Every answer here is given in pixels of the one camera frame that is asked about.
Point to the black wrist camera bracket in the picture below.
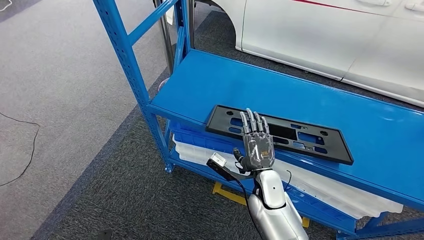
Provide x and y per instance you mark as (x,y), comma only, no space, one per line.
(220,172)

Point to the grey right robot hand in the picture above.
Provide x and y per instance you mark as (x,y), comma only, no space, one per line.
(260,152)

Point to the chrome stanchion post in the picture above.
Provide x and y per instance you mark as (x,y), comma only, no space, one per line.
(165,39)

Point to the black plastic plate frame part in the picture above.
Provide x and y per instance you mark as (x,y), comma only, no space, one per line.
(338,145)

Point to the black robot body piece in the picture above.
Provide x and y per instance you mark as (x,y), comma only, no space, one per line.
(104,236)

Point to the white car with red stripe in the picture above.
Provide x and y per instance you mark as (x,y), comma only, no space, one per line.
(314,39)

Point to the blue metal shelf rack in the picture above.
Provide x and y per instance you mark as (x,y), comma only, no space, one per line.
(265,86)

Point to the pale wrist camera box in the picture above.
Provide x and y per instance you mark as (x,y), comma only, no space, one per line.
(218,159)

